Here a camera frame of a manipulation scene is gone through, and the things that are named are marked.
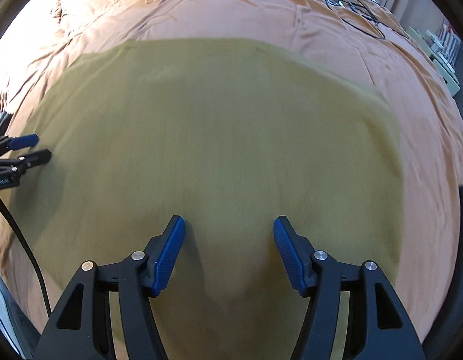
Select black cable on bed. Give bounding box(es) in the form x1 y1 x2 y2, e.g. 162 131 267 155
313 0 409 41

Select books on cabinet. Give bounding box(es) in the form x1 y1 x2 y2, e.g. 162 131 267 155
424 19 461 65

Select orange bed blanket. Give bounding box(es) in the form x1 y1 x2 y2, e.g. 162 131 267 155
0 0 463 359

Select white bedside cabinet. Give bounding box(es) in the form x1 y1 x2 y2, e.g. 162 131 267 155
406 27 460 97

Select olive green cloth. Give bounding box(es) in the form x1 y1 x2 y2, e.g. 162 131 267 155
4 39 404 359

